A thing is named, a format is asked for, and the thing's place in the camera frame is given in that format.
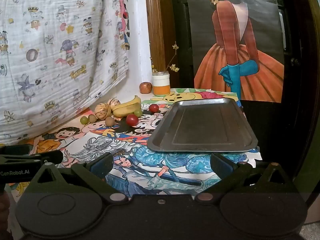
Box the orange dress wall poster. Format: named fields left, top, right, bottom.
left=186, top=0, right=285, bottom=103

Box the metal tray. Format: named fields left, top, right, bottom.
left=147, top=98, right=258, bottom=153

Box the red brown apple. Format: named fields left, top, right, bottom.
left=139, top=82, right=153, bottom=94

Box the dark wooden door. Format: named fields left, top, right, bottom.
left=170, top=0, right=316, bottom=180

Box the brown wooden door frame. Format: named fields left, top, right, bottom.
left=144, top=0, right=181, bottom=93

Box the person's left hand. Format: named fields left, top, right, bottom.
left=0, top=191, right=12, bottom=240

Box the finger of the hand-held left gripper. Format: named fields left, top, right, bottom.
left=0, top=150, right=63, bottom=167
left=0, top=144, right=31, bottom=156

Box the white orange glass jar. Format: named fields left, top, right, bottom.
left=152, top=71, right=171, bottom=96

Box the large striped pepino melon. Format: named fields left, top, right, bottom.
left=94, top=102, right=112, bottom=120

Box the cartoon printed table cover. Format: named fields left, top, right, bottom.
left=7, top=87, right=263, bottom=198

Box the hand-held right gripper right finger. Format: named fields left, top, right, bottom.
left=194, top=152, right=298, bottom=203

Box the white cartoon printed blanket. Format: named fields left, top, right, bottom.
left=0, top=0, right=130, bottom=146

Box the yellow bear drawing sheet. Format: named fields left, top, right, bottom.
left=150, top=87, right=240, bottom=106

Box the pink cartoon print cloth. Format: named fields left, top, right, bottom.
left=116, top=0, right=131, bottom=52

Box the yellow flower twig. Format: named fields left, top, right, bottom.
left=150, top=41, right=180, bottom=74

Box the small striped pepino melon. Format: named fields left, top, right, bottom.
left=107, top=98, right=121, bottom=110

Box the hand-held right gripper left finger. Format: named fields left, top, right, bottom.
left=29, top=152, right=129, bottom=203

